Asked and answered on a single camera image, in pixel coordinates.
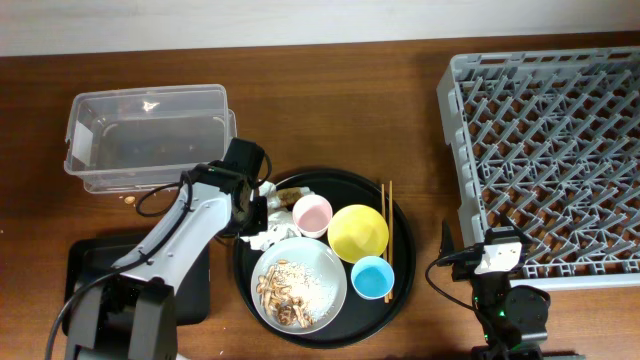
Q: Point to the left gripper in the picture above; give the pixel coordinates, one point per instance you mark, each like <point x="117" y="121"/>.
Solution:
<point x="260" y="221"/>

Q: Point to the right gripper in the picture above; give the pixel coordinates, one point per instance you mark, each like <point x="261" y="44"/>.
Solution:
<point x="467" y="262"/>

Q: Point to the brown snack wrapper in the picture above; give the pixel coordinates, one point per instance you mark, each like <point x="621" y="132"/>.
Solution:
<point x="290" y="196"/>

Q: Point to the white napkin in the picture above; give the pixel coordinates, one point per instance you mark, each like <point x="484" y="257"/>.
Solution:
<point x="280" y="227"/>
<point x="269" y="191"/>

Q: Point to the pink cup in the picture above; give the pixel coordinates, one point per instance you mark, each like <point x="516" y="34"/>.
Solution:
<point x="312" y="215"/>

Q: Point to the blue cup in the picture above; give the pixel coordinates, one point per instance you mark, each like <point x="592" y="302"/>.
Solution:
<point x="372" y="277"/>

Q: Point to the yellow bowl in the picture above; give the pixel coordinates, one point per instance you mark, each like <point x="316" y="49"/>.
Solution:
<point x="357" y="231"/>

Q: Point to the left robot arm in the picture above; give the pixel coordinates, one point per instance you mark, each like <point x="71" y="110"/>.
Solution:
<point x="161" y="260"/>

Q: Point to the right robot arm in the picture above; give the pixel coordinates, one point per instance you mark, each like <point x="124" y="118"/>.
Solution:
<point x="513" y="318"/>

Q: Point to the clear plastic waste bin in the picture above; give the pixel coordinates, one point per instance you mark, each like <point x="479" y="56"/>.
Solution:
<point x="131" y="140"/>

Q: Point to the grey dishwasher rack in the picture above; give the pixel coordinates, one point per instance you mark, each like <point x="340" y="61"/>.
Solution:
<point x="551" y="140"/>

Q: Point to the right wooden chopstick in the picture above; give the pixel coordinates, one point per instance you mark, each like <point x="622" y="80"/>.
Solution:
<point x="391" y="235"/>

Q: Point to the grey plate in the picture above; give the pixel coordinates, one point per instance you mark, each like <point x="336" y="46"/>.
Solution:
<point x="324" y="263"/>

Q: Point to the food leftovers on plate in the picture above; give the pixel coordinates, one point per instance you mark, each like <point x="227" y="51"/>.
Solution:
<point x="289" y="293"/>

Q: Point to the round black serving tray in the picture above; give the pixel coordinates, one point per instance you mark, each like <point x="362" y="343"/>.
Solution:
<point x="359" y="318"/>

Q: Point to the black rectangular tray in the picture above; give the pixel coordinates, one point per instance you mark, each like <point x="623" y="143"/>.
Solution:
<point x="92" y="258"/>

